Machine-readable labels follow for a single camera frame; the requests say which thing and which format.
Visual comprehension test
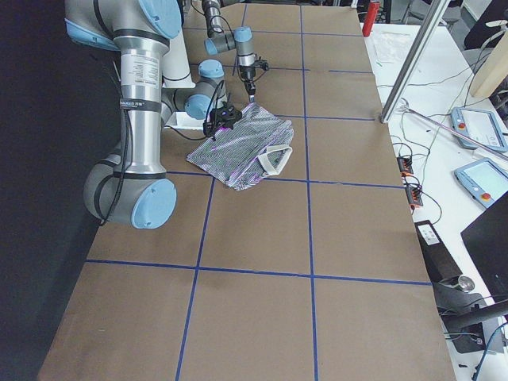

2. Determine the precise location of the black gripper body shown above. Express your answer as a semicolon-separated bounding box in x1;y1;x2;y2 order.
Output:
202;113;222;139
238;65;256;95

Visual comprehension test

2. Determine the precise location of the blue white striped polo shirt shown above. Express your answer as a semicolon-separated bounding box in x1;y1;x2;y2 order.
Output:
187;103;294;191

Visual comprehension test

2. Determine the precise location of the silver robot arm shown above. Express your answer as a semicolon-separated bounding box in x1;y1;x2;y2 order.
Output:
65;1;225;229
201;0;257;103

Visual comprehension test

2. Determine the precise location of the red cylinder bottle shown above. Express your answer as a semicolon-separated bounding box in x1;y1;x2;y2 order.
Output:
362;0;380;37

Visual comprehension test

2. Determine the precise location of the clear plastic bag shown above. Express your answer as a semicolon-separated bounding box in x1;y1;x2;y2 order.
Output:
371;32;413;64

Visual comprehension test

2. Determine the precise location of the orange black connector strip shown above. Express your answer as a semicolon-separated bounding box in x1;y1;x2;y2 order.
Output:
396;156;423;211

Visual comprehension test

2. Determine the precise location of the far teach pendant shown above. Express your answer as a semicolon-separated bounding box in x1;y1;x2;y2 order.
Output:
451;107;507;153

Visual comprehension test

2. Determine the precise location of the teach pendant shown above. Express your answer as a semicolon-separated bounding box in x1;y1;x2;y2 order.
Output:
453;158;507;209
451;107;507;153

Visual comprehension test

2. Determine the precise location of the wooden board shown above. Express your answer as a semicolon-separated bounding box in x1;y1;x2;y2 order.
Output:
470;20;507;98

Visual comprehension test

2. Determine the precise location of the near teach pendant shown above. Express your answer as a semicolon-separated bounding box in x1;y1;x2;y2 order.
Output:
453;158;507;209

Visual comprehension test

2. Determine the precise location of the black rectangular box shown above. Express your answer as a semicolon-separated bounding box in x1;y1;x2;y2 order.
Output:
414;220;462;283

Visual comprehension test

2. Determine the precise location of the black monitor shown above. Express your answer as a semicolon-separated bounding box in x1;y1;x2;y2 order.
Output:
461;194;508;302

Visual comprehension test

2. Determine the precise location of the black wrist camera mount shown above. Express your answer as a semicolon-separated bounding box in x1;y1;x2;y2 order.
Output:
210;104;243;129
254;58;269;71

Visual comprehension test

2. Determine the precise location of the left black braided cable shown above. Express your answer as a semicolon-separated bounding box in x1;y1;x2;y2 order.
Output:
202;7;271;87

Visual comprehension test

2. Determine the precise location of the black braided cable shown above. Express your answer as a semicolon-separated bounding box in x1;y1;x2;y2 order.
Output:
98;81;231;227
202;7;271;87

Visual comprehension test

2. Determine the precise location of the right black braided cable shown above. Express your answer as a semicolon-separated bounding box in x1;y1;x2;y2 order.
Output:
98;81;231;227

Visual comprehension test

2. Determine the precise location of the aluminium frame post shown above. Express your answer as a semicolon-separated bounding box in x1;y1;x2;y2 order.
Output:
379;0;449;123

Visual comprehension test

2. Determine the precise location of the black camera stand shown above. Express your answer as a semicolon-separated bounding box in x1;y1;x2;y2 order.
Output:
433;283;507;354

